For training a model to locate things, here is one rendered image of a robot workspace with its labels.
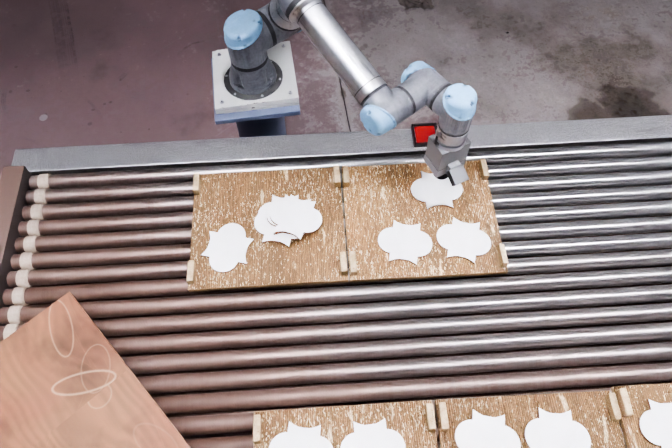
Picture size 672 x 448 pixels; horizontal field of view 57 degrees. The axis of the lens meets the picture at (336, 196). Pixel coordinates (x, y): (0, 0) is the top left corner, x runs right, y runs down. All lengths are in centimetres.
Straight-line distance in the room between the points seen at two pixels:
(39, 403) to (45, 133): 198
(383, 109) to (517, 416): 76
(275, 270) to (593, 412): 83
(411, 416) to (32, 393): 83
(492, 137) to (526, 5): 193
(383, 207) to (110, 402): 83
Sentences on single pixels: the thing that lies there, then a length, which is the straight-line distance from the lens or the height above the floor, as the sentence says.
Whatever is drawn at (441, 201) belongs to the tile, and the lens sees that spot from 171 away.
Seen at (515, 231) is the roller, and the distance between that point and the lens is 173.
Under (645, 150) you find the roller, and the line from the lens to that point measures 203.
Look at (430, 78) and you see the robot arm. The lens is 145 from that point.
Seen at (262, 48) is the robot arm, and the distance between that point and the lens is 189.
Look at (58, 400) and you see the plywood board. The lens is 151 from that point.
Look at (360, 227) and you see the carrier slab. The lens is 165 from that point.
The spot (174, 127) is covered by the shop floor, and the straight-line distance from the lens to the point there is 311.
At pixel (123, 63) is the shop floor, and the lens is 347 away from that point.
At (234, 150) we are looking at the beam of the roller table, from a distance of 183.
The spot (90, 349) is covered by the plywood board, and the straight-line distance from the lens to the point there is 152.
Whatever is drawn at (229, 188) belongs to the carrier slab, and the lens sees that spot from 174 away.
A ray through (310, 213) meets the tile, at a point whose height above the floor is 97.
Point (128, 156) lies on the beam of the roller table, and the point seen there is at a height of 91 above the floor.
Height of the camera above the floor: 239
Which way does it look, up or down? 59 degrees down
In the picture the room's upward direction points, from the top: straight up
